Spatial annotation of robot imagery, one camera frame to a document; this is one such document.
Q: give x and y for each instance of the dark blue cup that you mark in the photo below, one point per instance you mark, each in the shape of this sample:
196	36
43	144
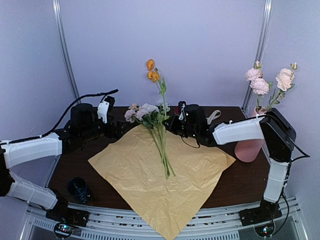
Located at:
78	188

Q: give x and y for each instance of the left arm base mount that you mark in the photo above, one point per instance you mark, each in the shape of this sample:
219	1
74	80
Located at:
68	219

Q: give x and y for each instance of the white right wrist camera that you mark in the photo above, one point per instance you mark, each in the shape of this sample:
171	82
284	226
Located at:
181	111

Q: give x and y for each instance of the orange yellow wrapping paper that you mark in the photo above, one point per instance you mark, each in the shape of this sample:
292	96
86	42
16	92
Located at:
132	165

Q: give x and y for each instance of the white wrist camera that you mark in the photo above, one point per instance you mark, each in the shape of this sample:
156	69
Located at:
105	105
181	111

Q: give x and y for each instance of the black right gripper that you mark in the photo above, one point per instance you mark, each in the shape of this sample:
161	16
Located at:
171	127

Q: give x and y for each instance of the pink flower stem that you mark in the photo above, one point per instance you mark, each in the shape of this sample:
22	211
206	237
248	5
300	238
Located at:
258	85

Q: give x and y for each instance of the light pink rose stem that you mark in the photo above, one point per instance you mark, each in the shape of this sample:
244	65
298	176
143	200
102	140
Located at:
284	82

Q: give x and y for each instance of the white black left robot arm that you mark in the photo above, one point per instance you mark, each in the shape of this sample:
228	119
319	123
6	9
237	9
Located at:
86	123

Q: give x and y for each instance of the orange flower bouquet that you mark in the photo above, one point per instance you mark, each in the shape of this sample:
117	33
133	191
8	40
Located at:
152	117

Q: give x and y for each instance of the left aluminium frame post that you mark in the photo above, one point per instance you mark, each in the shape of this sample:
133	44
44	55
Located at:
63	43

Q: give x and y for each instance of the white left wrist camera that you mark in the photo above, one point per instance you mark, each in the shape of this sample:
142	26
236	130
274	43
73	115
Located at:
105	105

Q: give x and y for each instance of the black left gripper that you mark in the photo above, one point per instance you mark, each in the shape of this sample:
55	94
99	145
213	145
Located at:
118	133

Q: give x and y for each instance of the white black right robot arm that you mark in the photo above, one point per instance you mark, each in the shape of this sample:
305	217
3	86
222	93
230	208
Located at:
271	127

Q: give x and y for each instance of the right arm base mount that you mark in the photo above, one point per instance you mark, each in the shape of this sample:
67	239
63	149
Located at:
261	219

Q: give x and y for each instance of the pink cylindrical vase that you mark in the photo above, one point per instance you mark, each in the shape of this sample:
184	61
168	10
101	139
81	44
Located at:
248	150

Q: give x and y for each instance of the grey printed ribbon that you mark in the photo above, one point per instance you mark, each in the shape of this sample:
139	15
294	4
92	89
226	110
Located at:
213	116

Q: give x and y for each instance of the orange flower stem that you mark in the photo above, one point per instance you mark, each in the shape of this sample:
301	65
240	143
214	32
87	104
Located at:
153	74

